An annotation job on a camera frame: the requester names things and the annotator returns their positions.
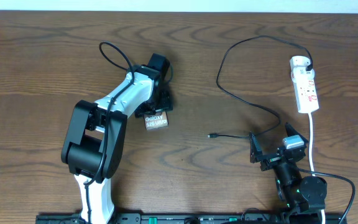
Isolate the black USB charging cable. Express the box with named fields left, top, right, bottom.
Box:
left=208, top=35, right=314, bottom=139

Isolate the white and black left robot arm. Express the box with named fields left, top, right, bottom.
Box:
left=61, top=54, right=173, bottom=223

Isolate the bronze Galaxy smartphone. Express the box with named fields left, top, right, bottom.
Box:
left=144, top=111, right=168, bottom=131

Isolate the white USB charger plug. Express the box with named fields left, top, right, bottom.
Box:
left=290, top=55, right=311, bottom=70

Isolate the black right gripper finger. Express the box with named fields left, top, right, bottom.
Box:
left=249, top=132, right=263, bottom=163
left=285, top=123, right=308, bottom=144

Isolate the white power strip cord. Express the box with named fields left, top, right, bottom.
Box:
left=307, top=112, right=326, bottom=224

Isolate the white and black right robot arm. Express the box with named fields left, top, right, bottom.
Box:
left=249, top=123, right=327, bottom=223

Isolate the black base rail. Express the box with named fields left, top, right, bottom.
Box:
left=35, top=212, right=347, bottom=224

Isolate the white power strip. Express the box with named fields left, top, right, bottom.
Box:
left=291, top=67, right=319, bottom=114

